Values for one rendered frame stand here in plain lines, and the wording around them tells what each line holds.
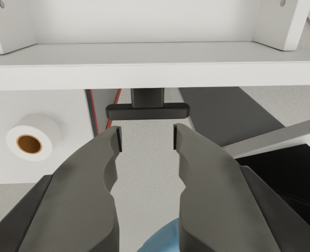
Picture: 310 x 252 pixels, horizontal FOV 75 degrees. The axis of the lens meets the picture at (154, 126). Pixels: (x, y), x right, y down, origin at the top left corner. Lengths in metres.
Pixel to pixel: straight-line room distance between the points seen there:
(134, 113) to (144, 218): 1.72
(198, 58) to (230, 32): 0.09
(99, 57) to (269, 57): 0.13
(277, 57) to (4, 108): 0.38
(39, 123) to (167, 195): 1.39
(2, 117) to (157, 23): 0.30
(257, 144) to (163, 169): 1.06
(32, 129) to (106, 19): 0.20
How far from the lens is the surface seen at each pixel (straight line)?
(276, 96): 1.38
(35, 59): 0.18
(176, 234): 0.30
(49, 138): 0.36
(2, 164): 0.49
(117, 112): 0.18
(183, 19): 0.24
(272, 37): 0.23
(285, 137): 0.47
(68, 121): 0.38
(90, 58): 0.17
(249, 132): 0.55
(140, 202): 1.71
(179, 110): 0.18
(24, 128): 0.36
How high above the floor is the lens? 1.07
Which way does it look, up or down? 59 degrees down
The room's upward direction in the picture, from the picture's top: 176 degrees clockwise
